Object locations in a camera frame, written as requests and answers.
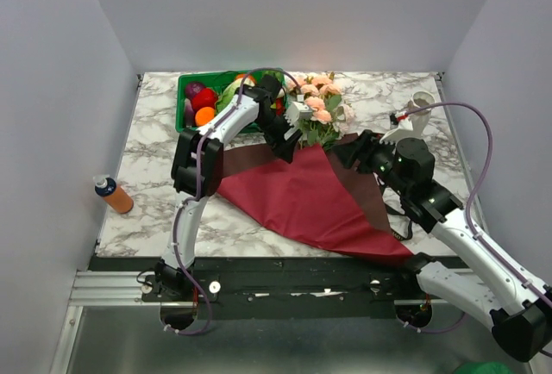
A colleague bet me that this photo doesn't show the red chili pepper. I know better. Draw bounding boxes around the red chili pepper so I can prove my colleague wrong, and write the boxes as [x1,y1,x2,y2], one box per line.
[274,99,285,115]

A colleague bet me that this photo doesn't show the red paper bouquet wrap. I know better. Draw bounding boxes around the red paper bouquet wrap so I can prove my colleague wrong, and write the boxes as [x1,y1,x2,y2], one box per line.
[218,145,413,266]

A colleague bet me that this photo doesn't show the red bell pepper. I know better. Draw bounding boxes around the red bell pepper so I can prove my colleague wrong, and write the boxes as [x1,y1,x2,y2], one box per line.
[191,88,218,112]

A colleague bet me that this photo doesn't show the aluminium frame rail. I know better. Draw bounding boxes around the aluminium frame rail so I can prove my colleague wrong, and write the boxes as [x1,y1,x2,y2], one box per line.
[50,271,192,373]

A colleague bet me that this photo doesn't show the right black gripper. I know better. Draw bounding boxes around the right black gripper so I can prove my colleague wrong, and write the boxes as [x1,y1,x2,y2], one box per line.
[331,128,410,196]

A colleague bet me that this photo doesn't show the green plastic basket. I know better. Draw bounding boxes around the green plastic basket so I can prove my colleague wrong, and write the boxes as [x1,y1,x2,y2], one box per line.
[176,67,285,136]

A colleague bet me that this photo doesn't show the green object at bottom edge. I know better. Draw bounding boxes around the green object at bottom edge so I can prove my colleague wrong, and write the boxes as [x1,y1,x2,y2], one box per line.
[453,361,513,374]

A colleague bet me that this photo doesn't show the purple eggplant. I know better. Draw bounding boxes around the purple eggplant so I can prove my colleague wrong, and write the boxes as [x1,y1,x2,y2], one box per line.
[184,98,196,128]

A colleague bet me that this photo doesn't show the small orange at basket back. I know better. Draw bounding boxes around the small orange at basket back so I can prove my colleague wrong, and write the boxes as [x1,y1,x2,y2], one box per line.
[234,73,256,84]

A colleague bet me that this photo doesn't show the black ribbon with gold text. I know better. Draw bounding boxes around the black ribbon with gold text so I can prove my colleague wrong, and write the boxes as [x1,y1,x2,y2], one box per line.
[385,203,414,242]

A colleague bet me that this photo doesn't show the purple onion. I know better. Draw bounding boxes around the purple onion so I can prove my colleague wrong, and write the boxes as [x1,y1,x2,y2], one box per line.
[184,81,206,100]

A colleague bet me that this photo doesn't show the green bell pepper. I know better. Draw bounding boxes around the green bell pepper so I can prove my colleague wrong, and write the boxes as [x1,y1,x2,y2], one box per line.
[261,70,285,84]

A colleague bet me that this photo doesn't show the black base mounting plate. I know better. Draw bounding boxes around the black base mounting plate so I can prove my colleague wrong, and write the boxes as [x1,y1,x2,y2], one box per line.
[87,257,437,328]

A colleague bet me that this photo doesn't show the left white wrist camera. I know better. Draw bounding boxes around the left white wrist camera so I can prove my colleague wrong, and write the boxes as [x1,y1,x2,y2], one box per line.
[284,102,313,127]

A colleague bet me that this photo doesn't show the orange fruit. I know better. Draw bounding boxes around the orange fruit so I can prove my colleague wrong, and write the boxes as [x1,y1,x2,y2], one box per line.
[194,106,216,128]

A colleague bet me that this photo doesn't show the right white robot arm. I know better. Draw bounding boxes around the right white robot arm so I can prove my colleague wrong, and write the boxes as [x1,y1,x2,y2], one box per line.
[333,130,551,362]

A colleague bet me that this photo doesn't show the orange bottle with blue cap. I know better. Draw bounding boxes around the orange bottle with blue cap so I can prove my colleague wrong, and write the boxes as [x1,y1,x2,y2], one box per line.
[93,175,134,215]

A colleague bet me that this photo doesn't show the white ribbed ceramic vase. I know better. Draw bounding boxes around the white ribbed ceramic vase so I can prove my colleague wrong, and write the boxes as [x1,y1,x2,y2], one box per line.
[407,91,435,138]

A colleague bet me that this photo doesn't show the pink artificial flowers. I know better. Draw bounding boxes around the pink artificial flowers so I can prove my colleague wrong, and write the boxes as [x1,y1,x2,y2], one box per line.
[285,72,354,150]

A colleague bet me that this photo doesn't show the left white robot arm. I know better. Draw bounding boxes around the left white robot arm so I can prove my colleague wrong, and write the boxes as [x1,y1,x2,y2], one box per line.
[154,75,301,301]

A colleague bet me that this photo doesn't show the green cabbage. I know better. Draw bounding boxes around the green cabbage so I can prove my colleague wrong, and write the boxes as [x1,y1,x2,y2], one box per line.
[215,78,242,114]

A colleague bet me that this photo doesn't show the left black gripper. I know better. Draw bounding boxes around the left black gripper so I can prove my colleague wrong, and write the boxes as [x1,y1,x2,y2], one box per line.
[253,110,302,164]

